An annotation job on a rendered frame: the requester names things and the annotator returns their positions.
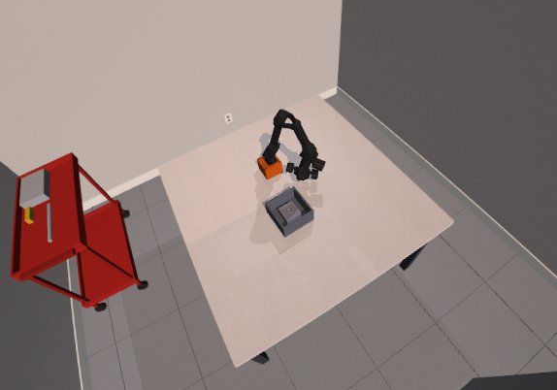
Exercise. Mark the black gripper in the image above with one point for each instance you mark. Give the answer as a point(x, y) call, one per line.
point(290, 167)

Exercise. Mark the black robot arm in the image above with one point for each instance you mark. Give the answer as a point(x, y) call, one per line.
point(309, 153)

